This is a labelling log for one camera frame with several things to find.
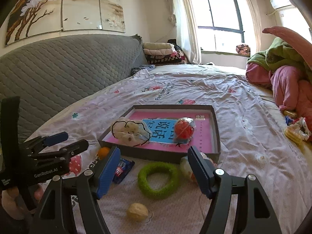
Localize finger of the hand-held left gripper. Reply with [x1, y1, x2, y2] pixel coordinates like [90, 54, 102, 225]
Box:
[32, 139, 89, 163]
[24, 132, 69, 152]

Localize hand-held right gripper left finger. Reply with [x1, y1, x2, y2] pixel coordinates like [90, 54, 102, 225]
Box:
[29, 146, 121, 234]

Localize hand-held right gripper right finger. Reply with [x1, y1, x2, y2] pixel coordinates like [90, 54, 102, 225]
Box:
[187, 146, 285, 234]

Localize small orange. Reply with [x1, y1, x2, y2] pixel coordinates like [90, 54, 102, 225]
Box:
[97, 147, 111, 158]

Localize grey shallow cardboard box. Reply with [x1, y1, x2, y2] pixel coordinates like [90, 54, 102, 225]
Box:
[97, 105, 221, 165]

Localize green fuzzy ring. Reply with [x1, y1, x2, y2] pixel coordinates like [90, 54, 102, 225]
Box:
[138, 162, 180, 199]

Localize person's left hand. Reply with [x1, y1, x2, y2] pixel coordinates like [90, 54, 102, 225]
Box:
[0, 184, 45, 220]

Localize clear wrapped snack packet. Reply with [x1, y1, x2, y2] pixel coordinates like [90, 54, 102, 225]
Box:
[180, 152, 218, 184]

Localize blue snack packet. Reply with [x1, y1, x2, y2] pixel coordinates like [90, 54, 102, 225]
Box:
[112, 158, 135, 184]

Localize pink book with blue label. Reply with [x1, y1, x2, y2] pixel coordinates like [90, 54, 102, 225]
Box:
[103, 110, 214, 153]

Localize red mesh ball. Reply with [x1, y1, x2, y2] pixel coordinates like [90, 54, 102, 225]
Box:
[176, 117, 196, 139]

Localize beige walnut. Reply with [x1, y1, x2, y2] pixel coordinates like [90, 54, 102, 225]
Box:
[127, 203, 149, 222]

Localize white fluffy scrunchie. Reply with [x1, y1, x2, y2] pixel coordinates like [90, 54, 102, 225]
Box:
[111, 117, 152, 147]

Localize printed pink bed sheet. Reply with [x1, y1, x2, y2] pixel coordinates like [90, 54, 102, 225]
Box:
[24, 65, 312, 234]

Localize grey quilted headboard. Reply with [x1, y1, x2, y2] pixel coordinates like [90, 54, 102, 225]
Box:
[0, 34, 148, 137]

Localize snack packets at bed edge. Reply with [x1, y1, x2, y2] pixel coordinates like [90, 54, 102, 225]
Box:
[283, 110, 312, 145]

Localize dark blue pillow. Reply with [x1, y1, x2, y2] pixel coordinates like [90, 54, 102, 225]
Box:
[131, 65, 156, 76]

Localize stack of folded blankets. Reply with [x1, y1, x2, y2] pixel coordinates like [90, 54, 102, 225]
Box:
[143, 42, 187, 66]

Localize pile of blankets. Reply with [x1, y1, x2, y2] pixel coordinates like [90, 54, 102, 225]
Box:
[246, 26, 312, 125]

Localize floral cushion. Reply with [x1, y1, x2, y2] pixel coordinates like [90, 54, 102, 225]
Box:
[236, 44, 251, 56]

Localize green blanket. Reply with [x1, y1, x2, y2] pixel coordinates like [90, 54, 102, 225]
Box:
[247, 38, 312, 80]

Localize cream curtain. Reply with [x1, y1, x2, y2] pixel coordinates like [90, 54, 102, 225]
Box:
[241, 0, 262, 56]
[169, 0, 202, 65]

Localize dark framed window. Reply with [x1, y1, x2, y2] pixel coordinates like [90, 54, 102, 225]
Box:
[191, 0, 245, 54]

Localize white air conditioner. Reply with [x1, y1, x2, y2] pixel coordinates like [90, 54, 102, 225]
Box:
[270, 0, 292, 11]

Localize flowering branch wall painting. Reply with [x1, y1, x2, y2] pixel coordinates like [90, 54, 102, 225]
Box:
[4, 0, 126, 47]

